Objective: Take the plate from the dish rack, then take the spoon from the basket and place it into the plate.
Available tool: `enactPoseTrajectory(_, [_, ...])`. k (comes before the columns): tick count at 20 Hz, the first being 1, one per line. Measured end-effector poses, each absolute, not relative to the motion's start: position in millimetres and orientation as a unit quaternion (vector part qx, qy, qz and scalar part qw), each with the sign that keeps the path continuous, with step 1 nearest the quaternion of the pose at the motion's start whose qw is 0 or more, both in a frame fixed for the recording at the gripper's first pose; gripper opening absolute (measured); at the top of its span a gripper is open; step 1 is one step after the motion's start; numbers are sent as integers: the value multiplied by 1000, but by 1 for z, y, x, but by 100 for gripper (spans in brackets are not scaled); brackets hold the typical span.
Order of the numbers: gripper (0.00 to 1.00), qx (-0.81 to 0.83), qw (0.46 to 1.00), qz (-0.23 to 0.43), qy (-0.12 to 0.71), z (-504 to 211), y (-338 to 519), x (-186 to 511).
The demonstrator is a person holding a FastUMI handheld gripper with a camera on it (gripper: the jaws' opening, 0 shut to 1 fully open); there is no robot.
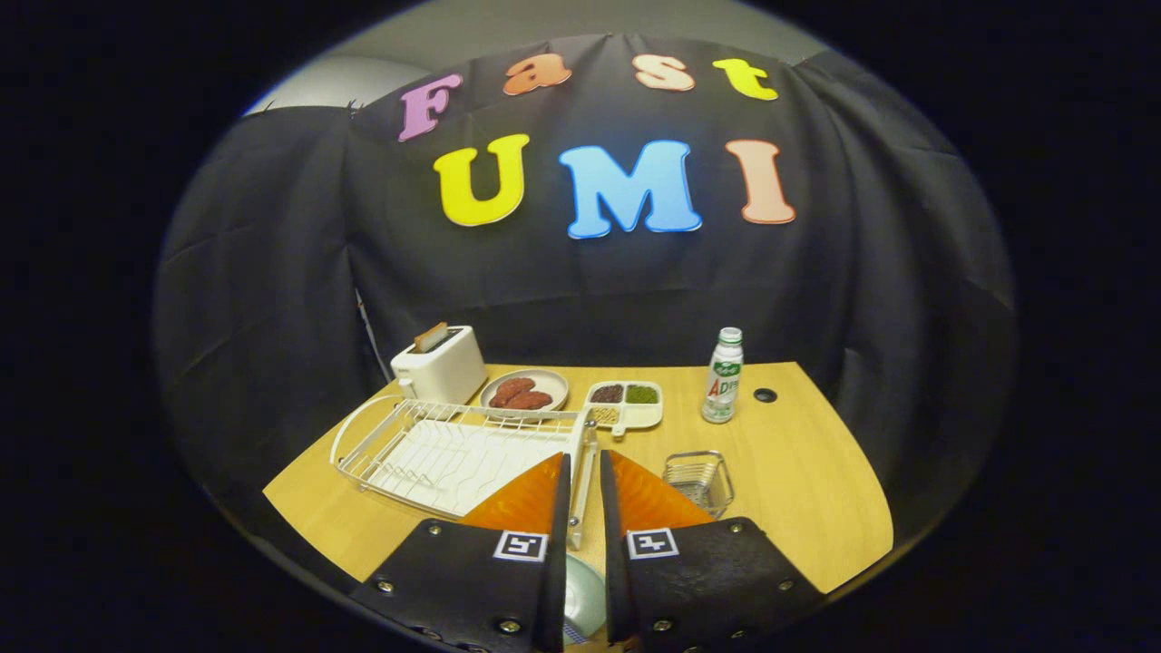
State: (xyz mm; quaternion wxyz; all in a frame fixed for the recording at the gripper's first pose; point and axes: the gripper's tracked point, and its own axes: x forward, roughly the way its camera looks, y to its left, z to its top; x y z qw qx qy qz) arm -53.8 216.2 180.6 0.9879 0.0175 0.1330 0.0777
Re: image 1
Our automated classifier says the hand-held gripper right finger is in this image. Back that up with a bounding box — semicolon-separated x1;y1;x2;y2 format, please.
599;449;826;653

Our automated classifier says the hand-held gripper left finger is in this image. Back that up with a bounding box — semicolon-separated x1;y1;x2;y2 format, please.
349;452;572;653

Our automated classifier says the pale green plate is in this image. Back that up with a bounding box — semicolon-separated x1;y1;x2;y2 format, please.
562;553;607;647

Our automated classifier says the white wire dish rack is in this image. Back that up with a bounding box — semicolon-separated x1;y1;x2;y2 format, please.
329;394;600;551

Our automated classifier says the metal wire basket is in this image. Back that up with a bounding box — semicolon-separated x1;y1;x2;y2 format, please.
662;451;736;520

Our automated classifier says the beige round plate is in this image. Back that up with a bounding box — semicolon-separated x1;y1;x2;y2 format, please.
479;368;570;414

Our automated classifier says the white drain tray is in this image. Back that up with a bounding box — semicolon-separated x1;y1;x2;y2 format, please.
372;419;568;518

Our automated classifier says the white divided tray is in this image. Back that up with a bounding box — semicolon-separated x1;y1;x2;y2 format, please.
583;380;664;440

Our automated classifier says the white drink bottle green cap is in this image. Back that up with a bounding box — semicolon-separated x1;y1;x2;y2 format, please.
700;327;745;424

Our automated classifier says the white toaster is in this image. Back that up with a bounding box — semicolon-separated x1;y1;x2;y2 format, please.
390;325;488;405

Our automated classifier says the black backdrop cloth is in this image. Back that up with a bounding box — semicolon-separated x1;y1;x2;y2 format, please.
150;34;1017;545

